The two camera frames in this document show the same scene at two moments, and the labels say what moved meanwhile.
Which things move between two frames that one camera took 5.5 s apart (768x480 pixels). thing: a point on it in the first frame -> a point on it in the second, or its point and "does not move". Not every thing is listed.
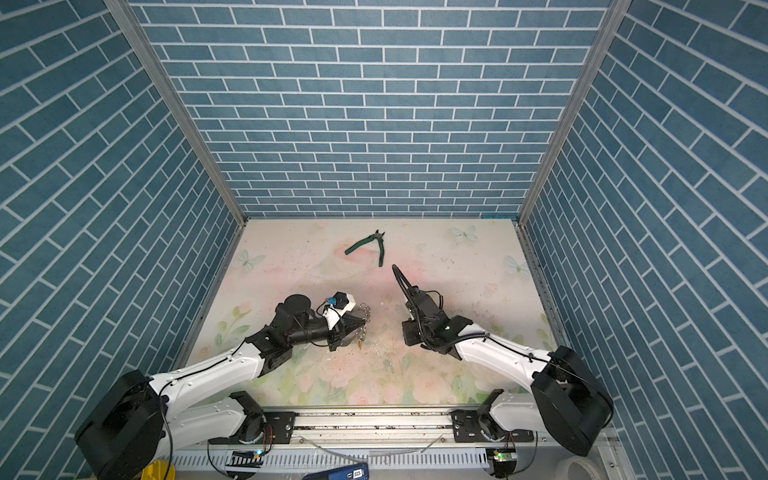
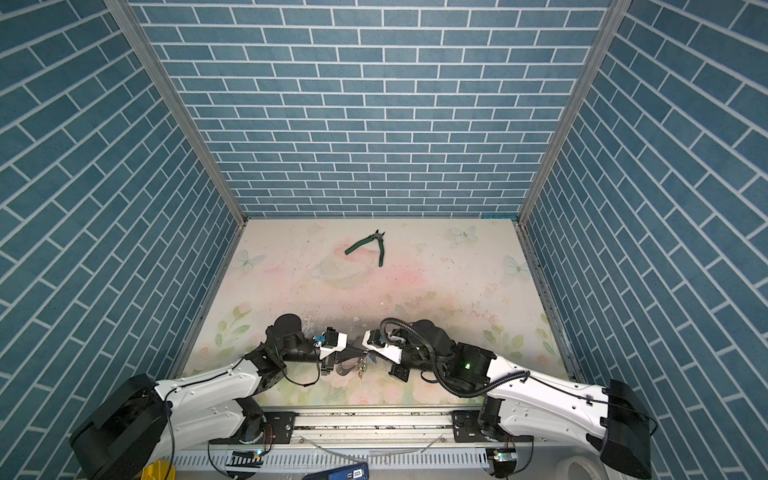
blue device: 359,471 does not move
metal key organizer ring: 363,333 -> 346,367
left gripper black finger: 352,326 -> 347,360
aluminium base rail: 194,430 does not move
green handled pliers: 376,235 does not move
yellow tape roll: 158,470 does not move
